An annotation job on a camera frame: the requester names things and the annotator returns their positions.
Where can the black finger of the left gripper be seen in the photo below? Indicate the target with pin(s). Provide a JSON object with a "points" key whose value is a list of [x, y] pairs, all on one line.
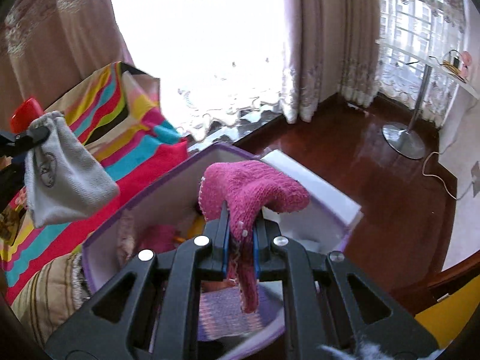
{"points": [[13, 145]]}

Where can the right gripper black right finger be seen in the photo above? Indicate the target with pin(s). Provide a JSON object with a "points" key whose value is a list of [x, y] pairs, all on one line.
{"points": [[330, 303]]}

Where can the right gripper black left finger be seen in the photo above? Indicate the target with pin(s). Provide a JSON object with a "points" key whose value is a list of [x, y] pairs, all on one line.
{"points": [[150, 309]]}

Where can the grey drawstring pouch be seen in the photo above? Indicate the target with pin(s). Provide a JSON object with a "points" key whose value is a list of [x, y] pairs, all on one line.
{"points": [[64, 182]]}

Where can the magenta knitted cloth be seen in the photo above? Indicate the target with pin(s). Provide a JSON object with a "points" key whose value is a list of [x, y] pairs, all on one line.
{"points": [[158, 238], [246, 188]]}

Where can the red thermos jug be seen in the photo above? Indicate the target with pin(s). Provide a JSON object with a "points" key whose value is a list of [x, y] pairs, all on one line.
{"points": [[28, 111]]}

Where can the striped beige cushion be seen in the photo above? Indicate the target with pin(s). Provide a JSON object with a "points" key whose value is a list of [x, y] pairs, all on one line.
{"points": [[52, 296]]}

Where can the colourful striped table cloth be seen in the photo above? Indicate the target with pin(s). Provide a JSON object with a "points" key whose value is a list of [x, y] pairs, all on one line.
{"points": [[115, 113]]}

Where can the yellow furniture corner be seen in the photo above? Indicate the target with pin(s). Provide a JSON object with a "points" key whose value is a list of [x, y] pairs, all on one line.
{"points": [[446, 319]]}

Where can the white lace sheer curtain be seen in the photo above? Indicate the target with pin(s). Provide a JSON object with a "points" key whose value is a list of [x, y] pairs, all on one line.
{"points": [[215, 59]]}

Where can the beige curtain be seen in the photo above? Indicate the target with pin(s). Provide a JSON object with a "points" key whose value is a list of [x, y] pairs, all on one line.
{"points": [[330, 48]]}

